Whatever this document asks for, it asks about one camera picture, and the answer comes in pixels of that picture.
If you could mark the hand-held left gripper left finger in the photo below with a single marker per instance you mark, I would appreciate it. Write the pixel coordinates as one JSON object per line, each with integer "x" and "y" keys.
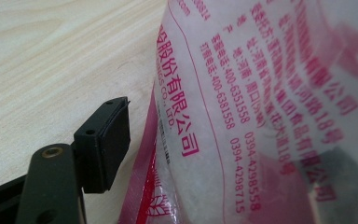
{"x": 105, "y": 149}

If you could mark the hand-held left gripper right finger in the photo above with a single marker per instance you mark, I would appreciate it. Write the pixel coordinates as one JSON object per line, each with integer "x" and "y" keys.
{"x": 354, "y": 186}

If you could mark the pink and white plastic bag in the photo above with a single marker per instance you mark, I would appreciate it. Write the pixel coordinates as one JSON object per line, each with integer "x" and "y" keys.
{"x": 245, "y": 109}

